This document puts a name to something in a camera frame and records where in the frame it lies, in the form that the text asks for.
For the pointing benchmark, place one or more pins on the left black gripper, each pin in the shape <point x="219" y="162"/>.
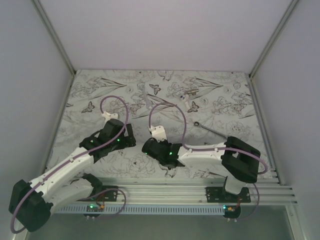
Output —
<point x="127" y="141"/>

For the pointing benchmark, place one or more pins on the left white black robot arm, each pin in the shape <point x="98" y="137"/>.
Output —
<point x="32" y="203"/>

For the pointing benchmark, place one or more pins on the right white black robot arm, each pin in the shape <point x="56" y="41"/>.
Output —
<point x="235" y="160"/>

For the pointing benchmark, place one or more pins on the silver ratchet wrench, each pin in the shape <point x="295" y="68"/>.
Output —
<point x="199" y="125"/>

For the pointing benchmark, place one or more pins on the floral patterned mat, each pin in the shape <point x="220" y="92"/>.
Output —
<point x="223" y="103"/>

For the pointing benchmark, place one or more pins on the white plastic tool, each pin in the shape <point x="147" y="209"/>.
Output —
<point x="184" y="98"/>

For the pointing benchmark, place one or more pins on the small metal socket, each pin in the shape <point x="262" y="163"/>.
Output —
<point x="193" y="92"/>

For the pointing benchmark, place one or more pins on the left small circuit board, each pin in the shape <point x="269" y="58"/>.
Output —
<point x="93" y="211"/>

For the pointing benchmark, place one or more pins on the small circuit board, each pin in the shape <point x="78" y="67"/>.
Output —
<point x="93" y="211"/>
<point x="232" y="212"/>

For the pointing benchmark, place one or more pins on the right small circuit board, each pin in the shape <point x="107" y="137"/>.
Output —
<point x="232" y="212"/>

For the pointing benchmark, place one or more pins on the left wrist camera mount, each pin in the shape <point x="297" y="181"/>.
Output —
<point x="108" y="116"/>

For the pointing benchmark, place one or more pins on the aluminium rail frame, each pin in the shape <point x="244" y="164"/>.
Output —
<point x="192" y="190"/>

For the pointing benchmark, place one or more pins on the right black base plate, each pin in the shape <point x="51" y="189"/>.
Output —
<point x="215" y="194"/>

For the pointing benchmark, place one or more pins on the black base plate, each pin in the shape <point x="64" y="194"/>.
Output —
<point x="106" y="193"/>
<point x="215" y="194"/>

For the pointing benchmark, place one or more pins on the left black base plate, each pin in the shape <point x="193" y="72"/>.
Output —
<point x="106" y="193"/>

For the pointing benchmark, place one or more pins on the white slotted cable duct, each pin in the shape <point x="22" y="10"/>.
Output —
<point x="150" y="209"/>

